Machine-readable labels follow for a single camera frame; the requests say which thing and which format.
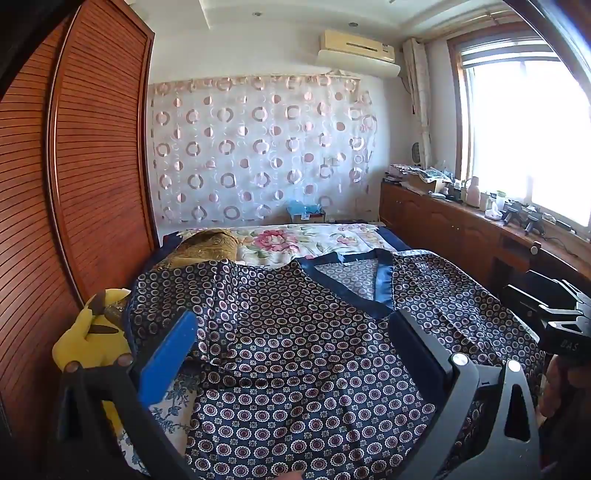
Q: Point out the pink floral quilt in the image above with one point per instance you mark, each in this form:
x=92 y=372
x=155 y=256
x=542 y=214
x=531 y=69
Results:
x=277 y=242

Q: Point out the dark oval object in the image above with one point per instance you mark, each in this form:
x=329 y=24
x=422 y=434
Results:
x=417 y=153

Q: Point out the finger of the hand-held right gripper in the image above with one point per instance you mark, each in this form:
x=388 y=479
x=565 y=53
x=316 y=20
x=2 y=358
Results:
x=545 y=305

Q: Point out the long wooden cabinet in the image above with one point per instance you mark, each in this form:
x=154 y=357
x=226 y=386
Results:
x=443 y=221

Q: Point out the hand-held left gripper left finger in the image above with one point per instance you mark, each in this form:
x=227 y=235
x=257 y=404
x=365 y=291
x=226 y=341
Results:
x=168 y=357

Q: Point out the navy circle-print pajama garment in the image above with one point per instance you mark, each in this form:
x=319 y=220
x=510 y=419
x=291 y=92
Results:
x=323 y=369

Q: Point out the pile of papers and clutter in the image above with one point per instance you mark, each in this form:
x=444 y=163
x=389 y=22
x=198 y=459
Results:
x=415 y=175

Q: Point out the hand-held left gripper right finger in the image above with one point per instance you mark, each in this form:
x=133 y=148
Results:
x=418 y=344

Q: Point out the person's right hand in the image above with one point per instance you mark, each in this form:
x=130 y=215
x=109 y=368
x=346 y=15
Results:
x=554 y=385

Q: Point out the gold patterned cloth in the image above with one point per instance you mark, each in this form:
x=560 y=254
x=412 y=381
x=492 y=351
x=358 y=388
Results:
x=203 y=247

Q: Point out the wood-framed window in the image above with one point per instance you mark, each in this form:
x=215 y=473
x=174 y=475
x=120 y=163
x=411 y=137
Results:
x=521 y=129

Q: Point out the sheer circle-pattern curtain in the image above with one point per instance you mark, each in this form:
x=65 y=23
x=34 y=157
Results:
x=258 y=152

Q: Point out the cardboard box with blue contents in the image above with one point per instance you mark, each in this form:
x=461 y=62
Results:
x=304 y=213

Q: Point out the yellow plush toy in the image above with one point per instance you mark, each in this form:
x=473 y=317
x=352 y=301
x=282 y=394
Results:
x=87 y=339

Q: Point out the green-lid container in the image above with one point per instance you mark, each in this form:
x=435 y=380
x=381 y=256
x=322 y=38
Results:
x=500 y=197

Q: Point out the cream wall air conditioner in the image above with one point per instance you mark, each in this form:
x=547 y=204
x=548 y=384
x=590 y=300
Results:
x=355 y=50

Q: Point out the wooden louvered wardrobe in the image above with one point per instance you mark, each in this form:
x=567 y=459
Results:
x=92 y=138

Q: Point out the small white bag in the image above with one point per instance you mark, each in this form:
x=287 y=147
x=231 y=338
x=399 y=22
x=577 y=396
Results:
x=493 y=213

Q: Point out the black handheld device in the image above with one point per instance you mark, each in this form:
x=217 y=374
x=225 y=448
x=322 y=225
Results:
x=532 y=221
x=510 y=213

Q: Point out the beige tied window curtain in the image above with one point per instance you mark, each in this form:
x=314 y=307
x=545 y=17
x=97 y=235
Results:
x=418 y=92

